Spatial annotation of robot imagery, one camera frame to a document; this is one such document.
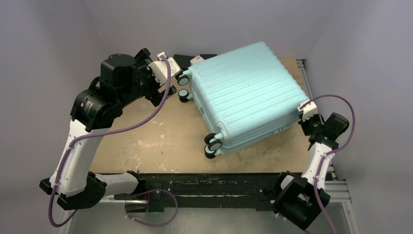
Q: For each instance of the black metal base rail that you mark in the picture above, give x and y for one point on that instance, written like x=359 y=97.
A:
x=203 y=190

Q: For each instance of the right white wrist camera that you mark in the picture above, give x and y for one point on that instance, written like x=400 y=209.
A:
x=307 y=109

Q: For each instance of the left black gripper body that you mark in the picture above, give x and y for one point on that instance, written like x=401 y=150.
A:
x=149 y=84

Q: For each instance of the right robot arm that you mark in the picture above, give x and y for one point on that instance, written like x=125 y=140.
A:
x=301 y=198

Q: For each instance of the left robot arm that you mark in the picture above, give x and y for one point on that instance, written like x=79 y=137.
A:
x=123 y=79

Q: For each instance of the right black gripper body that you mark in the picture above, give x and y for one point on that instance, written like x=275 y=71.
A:
x=310 y=125

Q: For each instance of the light blue suitcase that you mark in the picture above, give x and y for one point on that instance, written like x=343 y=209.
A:
x=244 y=96

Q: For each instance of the white power bank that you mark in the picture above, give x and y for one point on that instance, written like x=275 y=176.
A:
x=196 y=60

